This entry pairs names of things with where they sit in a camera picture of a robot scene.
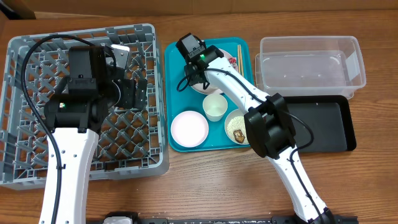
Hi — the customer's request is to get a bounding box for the white paper cup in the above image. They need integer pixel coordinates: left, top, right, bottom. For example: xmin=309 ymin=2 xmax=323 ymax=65
xmin=202 ymin=93 xmax=228 ymax=122

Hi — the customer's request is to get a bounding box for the red snack wrapper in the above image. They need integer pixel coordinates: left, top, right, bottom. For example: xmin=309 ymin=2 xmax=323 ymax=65
xmin=228 ymin=57 xmax=237 ymax=68

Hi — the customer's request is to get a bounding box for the grey bowl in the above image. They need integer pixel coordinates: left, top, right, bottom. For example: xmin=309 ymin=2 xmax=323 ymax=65
xmin=224 ymin=109 xmax=249 ymax=145

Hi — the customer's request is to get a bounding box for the white rice pile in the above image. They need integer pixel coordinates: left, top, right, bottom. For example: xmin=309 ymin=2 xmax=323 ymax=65
xmin=226 ymin=116 xmax=249 ymax=145

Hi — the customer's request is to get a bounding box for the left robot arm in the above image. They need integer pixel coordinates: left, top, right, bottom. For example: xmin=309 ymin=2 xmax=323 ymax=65
xmin=39 ymin=44 xmax=147 ymax=223

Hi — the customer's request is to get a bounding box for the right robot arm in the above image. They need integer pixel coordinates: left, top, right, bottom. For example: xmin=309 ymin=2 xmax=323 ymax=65
xmin=176 ymin=33 xmax=336 ymax=223

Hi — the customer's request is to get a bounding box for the teal serving tray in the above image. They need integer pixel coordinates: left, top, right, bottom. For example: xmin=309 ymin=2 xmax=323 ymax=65
xmin=164 ymin=37 xmax=254 ymax=152

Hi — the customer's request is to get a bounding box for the grey plastic dish rack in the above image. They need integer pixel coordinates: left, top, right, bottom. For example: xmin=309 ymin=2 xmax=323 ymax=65
xmin=1 ymin=24 xmax=169 ymax=190

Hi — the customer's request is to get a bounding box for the right wooden chopstick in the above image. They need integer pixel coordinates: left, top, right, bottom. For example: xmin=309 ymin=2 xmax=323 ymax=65
xmin=238 ymin=45 xmax=244 ymax=76

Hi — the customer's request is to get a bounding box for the small white plate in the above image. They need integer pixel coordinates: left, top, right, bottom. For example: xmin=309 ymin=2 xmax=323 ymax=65
xmin=170 ymin=111 xmax=209 ymax=148

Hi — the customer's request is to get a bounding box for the clear plastic bin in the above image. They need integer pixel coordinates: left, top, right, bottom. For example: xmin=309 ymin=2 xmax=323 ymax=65
xmin=254 ymin=36 xmax=366 ymax=99

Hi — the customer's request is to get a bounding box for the black tray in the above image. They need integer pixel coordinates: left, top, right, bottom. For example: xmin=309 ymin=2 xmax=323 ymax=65
xmin=284 ymin=95 xmax=357 ymax=153

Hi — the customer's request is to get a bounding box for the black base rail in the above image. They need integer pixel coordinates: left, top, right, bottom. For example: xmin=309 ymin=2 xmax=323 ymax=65
xmin=102 ymin=211 xmax=360 ymax=224

